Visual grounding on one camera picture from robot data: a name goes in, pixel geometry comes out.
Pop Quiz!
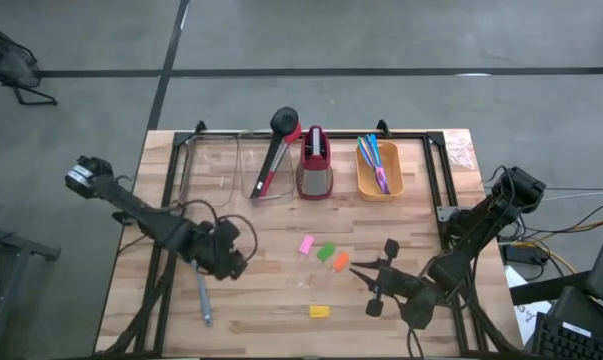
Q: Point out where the black computer desk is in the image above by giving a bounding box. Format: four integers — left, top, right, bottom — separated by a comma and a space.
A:
509, 269, 603, 360

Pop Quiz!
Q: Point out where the iridescent metal table knife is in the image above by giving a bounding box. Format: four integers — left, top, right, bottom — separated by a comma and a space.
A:
356, 136, 386, 195

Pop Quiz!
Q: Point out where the black nylon spoon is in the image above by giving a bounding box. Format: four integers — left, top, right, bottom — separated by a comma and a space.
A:
249, 105, 301, 200

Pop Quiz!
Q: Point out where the white paper sheet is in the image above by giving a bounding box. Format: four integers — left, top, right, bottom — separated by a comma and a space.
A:
503, 264, 553, 332

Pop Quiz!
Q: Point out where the iridescent blue-purple cutlery piece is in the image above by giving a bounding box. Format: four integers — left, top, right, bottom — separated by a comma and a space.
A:
367, 132, 388, 195
362, 134, 392, 196

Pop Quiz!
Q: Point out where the black power brick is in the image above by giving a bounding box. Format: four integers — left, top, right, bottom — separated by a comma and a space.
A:
503, 243, 551, 267

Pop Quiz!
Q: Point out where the red-trimmed steel box grater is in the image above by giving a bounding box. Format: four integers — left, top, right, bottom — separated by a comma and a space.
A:
295, 124, 335, 201

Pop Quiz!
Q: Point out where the green mini silicone spatula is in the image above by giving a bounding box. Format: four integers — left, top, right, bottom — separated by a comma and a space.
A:
296, 242, 338, 289

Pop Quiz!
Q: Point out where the black mesh chair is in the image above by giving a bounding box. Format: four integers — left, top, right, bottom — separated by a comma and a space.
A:
0, 19, 60, 107

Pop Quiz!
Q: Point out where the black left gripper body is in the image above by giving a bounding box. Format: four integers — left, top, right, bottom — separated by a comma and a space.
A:
188, 218, 250, 282

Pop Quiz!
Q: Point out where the pink mini silicone spatula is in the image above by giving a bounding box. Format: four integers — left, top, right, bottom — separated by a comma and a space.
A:
289, 234, 316, 290

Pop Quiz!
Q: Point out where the yellow cable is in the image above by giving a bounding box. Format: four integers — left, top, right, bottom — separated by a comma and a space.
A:
498, 215, 603, 275

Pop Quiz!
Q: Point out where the blue-grey silicone spoon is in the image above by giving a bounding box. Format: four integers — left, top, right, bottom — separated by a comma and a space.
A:
189, 258, 215, 329

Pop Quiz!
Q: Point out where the red spoon with steel handle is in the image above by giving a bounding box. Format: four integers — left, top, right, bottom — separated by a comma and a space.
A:
257, 122, 304, 199

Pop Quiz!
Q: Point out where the grey metal table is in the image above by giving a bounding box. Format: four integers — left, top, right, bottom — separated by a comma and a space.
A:
0, 218, 62, 360

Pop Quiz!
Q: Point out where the white cable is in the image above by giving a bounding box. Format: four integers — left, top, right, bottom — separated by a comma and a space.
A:
540, 188, 603, 204

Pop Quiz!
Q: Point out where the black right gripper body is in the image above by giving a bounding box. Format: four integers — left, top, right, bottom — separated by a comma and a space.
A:
364, 238, 425, 319

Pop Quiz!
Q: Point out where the crumpled clear plastic wrap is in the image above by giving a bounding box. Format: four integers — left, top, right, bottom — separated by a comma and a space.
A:
443, 130, 481, 172

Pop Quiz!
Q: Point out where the black keyboard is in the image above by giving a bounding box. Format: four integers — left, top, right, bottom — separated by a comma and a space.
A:
530, 312, 603, 360

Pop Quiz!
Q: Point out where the clear plastic storage bin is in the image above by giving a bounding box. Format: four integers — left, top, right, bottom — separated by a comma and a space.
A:
238, 128, 298, 204
180, 133, 241, 209

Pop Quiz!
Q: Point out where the yellow plastic bin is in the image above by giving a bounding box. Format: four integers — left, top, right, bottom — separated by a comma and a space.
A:
355, 140, 405, 203

